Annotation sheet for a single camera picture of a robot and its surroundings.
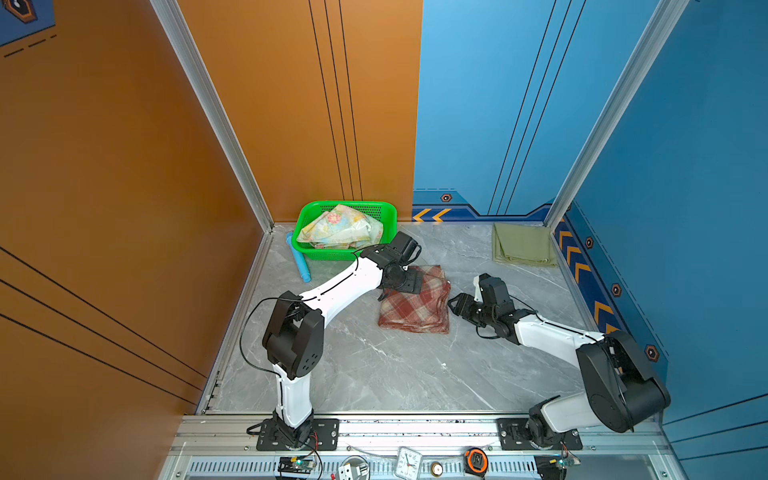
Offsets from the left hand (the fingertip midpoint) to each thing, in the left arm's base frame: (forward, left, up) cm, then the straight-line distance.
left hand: (409, 281), depth 89 cm
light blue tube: (+15, +39, -9) cm, 43 cm away
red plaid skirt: (-6, -5, -7) cm, 11 cm away
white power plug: (-45, +13, -4) cm, 47 cm away
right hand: (-4, -13, -6) cm, 15 cm away
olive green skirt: (+23, -43, -8) cm, 50 cm away
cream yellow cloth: (+28, +25, -6) cm, 38 cm away
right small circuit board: (-43, -37, -10) cm, 58 cm away
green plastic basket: (+36, +9, -5) cm, 37 cm away
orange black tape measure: (-44, -15, -8) cm, 47 cm away
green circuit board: (-44, +27, -13) cm, 54 cm away
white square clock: (-44, +1, -10) cm, 45 cm away
